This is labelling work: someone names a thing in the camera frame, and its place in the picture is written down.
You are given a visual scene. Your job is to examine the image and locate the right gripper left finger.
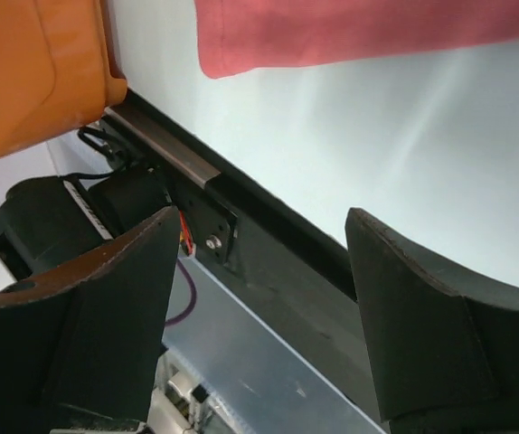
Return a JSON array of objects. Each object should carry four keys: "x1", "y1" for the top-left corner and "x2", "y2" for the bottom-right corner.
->
[{"x1": 0, "y1": 207, "x2": 180, "y2": 433}]

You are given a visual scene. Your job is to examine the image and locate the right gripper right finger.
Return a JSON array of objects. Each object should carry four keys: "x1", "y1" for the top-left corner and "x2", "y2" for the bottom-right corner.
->
[{"x1": 345, "y1": 208, "x2": 519, "y2": 433}]

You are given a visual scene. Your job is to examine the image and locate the red t shirt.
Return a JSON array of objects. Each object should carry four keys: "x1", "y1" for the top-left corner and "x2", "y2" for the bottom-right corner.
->
[{"x1": 194, "y1": 0, "x2": 519, "y2": 79}]

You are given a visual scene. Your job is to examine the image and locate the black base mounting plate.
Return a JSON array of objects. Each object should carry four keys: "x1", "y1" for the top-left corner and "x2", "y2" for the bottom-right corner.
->
[{"x1": 101, "y1": 94, "x2": 380, "y2": 420}]

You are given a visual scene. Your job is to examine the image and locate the orange plastic laundry basket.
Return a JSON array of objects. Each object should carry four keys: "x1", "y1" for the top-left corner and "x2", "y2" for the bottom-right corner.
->
[{"x1": 0, "y1": 1, "x2": 127, "y2": 158}]

